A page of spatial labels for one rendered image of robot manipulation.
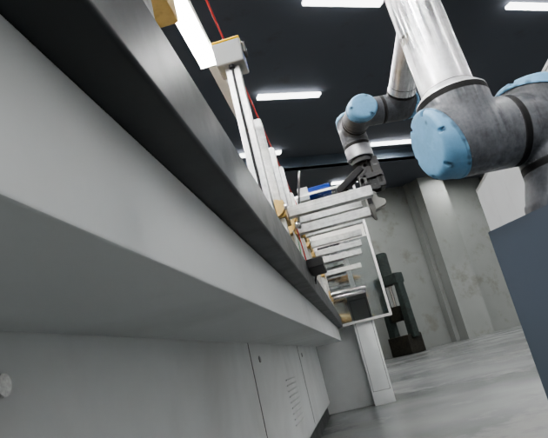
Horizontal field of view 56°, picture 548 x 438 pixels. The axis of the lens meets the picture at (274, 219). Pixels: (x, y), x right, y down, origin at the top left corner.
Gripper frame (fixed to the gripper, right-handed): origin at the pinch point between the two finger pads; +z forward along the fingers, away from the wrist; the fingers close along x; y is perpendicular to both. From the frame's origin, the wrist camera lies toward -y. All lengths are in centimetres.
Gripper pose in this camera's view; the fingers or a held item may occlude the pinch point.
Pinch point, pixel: (372, 216)
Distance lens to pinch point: 173.7
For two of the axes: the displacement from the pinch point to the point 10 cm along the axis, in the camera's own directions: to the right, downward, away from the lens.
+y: 9.5, -2.8, -1.0
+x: 1.7, 2.4, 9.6
